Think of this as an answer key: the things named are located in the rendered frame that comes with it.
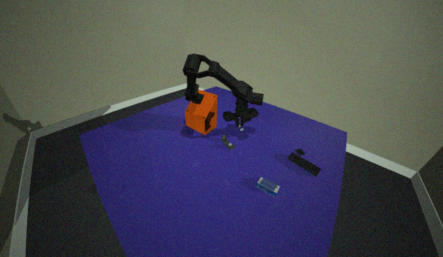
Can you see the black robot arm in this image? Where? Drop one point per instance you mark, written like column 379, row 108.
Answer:
column 241, row 90

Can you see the black battery holder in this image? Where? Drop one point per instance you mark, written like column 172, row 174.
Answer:
column 227, row 143

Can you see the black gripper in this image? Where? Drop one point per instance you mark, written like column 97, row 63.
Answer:
column 228, row 116

